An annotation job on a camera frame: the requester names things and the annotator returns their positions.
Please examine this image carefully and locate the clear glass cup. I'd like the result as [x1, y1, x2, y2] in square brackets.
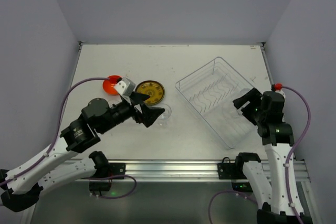
[156, 103, 172, 127]
[239, 89, 252, 96]

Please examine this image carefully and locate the yellow patterned plate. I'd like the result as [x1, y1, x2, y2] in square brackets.
[135, 80, 165, 106]

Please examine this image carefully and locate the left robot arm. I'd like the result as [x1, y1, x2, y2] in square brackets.
[1, 92, 165, 212]

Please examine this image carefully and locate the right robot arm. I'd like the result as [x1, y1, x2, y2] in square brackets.
[233, 85, 313, 223]

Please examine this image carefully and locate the orange bowl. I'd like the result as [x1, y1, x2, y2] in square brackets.
[102, 75, 122, 95]

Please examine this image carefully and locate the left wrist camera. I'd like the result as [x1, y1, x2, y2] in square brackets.
[114, 77, 135, 103]

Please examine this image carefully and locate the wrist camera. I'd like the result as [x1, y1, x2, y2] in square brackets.
[271, 83, 286, 98]
[114, 77, 135, 103]

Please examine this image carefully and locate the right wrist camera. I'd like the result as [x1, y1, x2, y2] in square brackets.
[271, 83, 286, 98]

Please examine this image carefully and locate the white wire dish rack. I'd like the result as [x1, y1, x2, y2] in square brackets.
[175, 57, 254, 149]

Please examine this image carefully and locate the aluminium mounting rail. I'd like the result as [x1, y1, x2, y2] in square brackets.
[34, 158, 313, 183]

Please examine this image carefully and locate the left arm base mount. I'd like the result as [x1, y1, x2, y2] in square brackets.
[88, 151, 126, 179]

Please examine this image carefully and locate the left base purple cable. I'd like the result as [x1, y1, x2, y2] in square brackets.
[89, 174, 138, 199]

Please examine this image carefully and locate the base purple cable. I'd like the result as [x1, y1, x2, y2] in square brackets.
[208, 189, 260, 224]
[89, 174, 138, 199]

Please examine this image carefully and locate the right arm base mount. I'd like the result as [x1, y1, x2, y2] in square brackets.
[217, 152, 261, 180]

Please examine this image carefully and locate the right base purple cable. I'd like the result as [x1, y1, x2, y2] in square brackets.
[208, 189, 260, 224]

